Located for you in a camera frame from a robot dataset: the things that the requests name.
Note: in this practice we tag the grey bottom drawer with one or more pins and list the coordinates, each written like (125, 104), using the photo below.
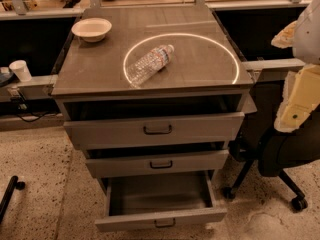
(160, 201)

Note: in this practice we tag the grey drawer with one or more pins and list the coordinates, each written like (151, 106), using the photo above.
(136, 161)
(160, 201)
(152, 122)

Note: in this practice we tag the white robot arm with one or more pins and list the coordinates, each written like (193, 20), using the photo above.
(301, 94)

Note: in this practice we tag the grey drawer cabinet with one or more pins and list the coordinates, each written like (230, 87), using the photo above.
(203, 63)

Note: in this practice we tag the grey middle drawer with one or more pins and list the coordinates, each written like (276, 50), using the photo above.
(136, 161)

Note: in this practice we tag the grey top drawer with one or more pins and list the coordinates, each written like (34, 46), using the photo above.
(152, 122)

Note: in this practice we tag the clear plastic water bottle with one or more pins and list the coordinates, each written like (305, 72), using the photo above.
(148, 65)

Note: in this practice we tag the black office chair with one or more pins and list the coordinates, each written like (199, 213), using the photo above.
(274, 151)

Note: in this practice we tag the white bowl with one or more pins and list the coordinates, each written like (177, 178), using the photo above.
(91, 29)

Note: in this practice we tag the white paper cup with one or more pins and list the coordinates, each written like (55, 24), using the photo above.
(20, 69)

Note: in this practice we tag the dark plate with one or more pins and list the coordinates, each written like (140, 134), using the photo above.
(6, 76)

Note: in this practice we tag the black stand leg with wheel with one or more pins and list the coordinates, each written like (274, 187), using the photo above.
(14, 184)

